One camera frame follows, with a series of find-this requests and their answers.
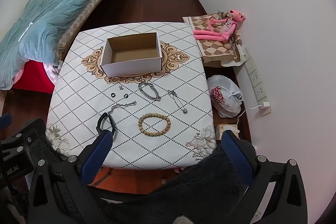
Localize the black bangle bracelet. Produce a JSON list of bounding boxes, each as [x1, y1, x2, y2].
[[96, 111, 118, 142]]

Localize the silver crystal chain bracelet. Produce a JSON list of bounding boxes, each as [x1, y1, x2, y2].
[[108, 100, 138, 115]]

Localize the wooden bead bracelet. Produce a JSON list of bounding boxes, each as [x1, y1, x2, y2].
[[138, 113, 172, 138]]

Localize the silver pendant necklace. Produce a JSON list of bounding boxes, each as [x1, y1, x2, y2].
[[167, 89, 189, 115]]

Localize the thick silver chain bracelet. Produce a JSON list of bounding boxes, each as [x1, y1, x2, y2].
[[138, 81, 162, 102]]

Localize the black fuzzy seat cover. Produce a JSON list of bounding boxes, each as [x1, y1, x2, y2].
[[88, 145, 248, 223]]

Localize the small beige box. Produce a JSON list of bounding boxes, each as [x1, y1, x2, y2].
[[216, 124, 240, 140]]

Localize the red bed sheet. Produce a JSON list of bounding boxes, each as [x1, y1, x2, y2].
[[12, 60, 55, 94]]

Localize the white charger plug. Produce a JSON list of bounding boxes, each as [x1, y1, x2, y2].
[[259, 101, 270, 110]]

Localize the white plastic bag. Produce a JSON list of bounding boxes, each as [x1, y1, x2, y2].
[[207, 75, 243, 118]]

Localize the patterned white tablecloth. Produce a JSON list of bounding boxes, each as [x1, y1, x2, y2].
[[46, 22, 216, 169]]

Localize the white power strip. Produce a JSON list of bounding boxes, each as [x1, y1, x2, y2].
[[243, 48, 272, 117]]

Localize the light blue duvet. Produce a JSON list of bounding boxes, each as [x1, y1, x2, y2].
[[1, 0, 93, 90]]

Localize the white cardboard box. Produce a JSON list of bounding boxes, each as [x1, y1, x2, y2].
[[100, 32, 162, 78]]

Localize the pink panther plush toy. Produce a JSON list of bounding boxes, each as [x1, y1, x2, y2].
[[193, 10, 246, 44]]

